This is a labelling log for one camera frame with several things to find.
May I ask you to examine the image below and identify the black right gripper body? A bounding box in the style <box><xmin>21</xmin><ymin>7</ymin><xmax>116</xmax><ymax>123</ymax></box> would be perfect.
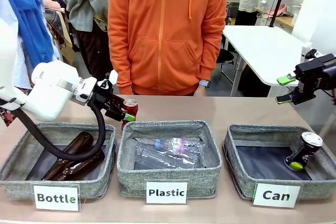
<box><xmin>293</xmin><ymin>53</ymin><xmax>336</xmax><ymax>94</ymax></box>

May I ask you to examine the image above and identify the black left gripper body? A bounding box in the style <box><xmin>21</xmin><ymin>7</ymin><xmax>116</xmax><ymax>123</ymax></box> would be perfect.
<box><xmin>91</xmin><ymin>80</ymin><xmax>116</xmax><ymax>111</ymax></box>

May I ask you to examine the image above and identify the red drink can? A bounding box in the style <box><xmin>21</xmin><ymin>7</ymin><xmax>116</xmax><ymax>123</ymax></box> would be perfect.
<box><xmin>121</xmin><ymin>99</ymin><xmax>139</xmax><ymax>130</ymax></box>

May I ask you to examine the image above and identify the black drink can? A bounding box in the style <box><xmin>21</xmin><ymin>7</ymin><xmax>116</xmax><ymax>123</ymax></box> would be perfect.
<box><xmin>284</xmin><ymin>131</ymin><xmax>324</xmax><ymax>173</ymax></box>

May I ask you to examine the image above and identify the clear bottle blue cap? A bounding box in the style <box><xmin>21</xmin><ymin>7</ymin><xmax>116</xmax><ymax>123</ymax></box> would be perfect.
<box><xmin>135</xmin><ymin>136</ymin><xmax>211</xmax><ymax>157</ymax></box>

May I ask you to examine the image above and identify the clear plastic bottle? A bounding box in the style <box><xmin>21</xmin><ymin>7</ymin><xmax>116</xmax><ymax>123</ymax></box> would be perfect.
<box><xmin>134</xmin><ymin>144</ymin><xmax>205</xmax><ymax>170</ymax></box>

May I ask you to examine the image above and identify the grey fabric basket Bottle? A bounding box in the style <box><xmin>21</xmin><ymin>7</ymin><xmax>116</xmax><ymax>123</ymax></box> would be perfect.
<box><xmin>0</xmin><ymin>121</ymin><xmax>117</xmax><ymax>201</ymax></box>

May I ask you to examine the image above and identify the grey fabric basket Plastic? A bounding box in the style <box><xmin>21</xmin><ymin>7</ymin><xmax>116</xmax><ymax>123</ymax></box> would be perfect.
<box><xmin>117</xmin><ymin>120</ymin><xmax>223</xmax><ymax>199</ymax></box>

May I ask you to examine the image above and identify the grey fabric basket Can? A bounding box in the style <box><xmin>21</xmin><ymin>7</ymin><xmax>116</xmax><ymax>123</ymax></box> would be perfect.
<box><xmin>222</xmin><ymin>123</ymin><xmax>336</xmax><ymax>200</ymax></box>

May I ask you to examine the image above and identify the white Can label sign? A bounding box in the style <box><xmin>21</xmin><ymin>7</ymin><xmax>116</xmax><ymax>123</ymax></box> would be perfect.
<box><xmin>252</xmin><ymin>183</ymin><xmax>301</xmax><ymax>208</ymax></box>

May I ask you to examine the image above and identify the person's left hand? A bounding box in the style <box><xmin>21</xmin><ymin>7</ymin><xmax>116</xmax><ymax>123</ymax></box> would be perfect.
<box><xmin>193</xmin><ymin>86</ymin><xmax>208</xmax><ymax>97</ymax></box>

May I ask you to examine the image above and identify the white background table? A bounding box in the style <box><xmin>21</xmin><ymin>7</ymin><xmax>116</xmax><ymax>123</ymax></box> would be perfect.
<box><xmin>222</xmin><ymin>25</ymin><xmax>313</xmax><ymax>88</ymax></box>

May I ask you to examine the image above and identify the dark hanging garment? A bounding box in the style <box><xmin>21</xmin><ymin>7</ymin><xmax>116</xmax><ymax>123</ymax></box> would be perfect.
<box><xmin>75</xmin><ymin>27</ymin><xmax>114</xmax><ymax>81</ymax></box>

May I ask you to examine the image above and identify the black round stool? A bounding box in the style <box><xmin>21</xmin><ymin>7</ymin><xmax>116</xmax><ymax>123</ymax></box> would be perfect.
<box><xmin>216</xmin><ymin>48</ymin><xmax>235</xmax><ymax>65</ymax></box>

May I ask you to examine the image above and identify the pink cloth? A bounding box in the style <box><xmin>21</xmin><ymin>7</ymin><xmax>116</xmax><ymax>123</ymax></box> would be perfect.
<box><xmin>264</xmin><ymin>4</ymin><xmax>292</xmax><ymax>18</ymax></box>

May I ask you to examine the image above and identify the person in orange hoodie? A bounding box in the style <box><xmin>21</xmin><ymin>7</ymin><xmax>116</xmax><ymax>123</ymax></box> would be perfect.
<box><xmin>107</xmin><ymin>0</ymin><xmax>228</xmax><ymax>97</ymax></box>

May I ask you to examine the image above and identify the black stand pole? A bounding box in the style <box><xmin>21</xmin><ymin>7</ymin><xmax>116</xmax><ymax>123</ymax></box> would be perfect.
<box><xmin>269</xmin><ymin>0</ymin><xmax>290</xmax><ymax>28</ymax></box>

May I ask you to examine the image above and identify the brown patterned cloth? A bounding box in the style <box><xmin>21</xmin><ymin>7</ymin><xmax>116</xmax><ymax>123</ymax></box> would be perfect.
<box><xmin>43</xmin><ymin>7</ymin><xmax>67</xmax><ymax>49</ymax></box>

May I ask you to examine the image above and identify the white Plastic label sign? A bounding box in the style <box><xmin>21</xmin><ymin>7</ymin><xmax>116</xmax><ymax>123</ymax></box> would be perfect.
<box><xmin>145</xmin><ymin>181</ymin><xmax>188</xmax><ymax>205</ymax></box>

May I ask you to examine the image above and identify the white Bottle label sign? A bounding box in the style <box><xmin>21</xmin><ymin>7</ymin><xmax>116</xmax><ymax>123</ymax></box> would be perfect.
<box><xmin>33</xmin><ymin>184</ymin><xmax>80</xmax><ymax>212</ymax></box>

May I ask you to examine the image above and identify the pink checked fabric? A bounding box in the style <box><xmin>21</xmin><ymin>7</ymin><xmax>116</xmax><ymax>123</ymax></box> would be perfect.
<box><xmin>38</xmin><ymin>0</ymin><xmax>66</xmax><ymax>14</ymax></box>

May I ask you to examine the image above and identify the blue hanging cloth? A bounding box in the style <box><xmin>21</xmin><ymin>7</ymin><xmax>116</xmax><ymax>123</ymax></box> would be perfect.
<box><xmin>0</xmin><ymin>0</ymin><xmax>55</xmax><ymax>69</ymax></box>

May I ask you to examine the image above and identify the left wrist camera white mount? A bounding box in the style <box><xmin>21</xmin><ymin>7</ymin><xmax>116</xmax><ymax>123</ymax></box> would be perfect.
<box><xmin>103</xmin><ymin>70</ymin><xmax>119</xmax><ymax>88</ymax></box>

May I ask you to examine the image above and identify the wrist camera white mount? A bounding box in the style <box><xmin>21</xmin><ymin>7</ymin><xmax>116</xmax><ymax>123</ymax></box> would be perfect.
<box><xmin>103</xmin><ymin>70</ymin><xmax>119</xmax><ymax>88</ymax></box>
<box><xmin>303</xmin><ymin>48</ymin><xmax>326</xmax><ymax>61</ymax></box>

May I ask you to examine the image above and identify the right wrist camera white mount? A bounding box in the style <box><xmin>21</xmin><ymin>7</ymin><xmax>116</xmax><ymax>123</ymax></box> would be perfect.
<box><xmin>303</xmin><ymin>48</ymin><xmax>326</xmax><ymax>61</ymax></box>

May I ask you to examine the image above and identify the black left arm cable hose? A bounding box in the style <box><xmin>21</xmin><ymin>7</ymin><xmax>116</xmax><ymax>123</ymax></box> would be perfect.
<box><xmin>12</xmin><ymin>101</ymin><xmax>107</xmax><ymax>162</ymax></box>

